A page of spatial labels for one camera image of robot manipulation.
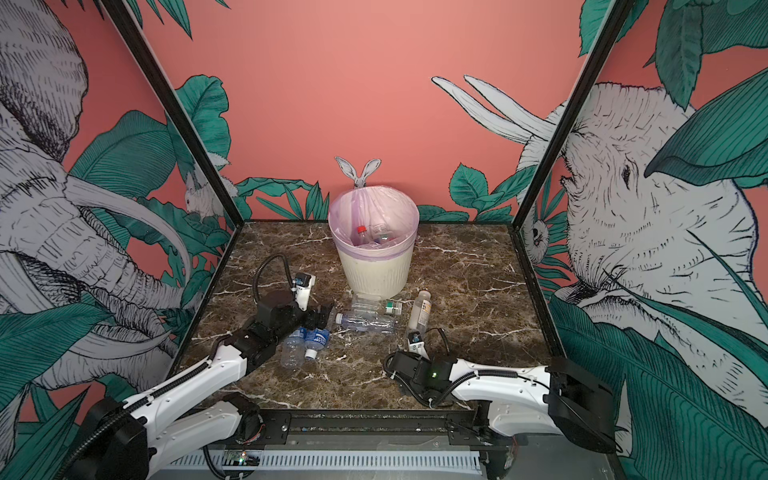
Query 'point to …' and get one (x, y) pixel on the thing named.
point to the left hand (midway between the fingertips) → (320, 293)
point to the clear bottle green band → (375, 307)
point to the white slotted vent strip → (328, 461)
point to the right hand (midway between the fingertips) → (408, 376)
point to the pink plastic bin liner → (374, 223)
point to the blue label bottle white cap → (315, 339)
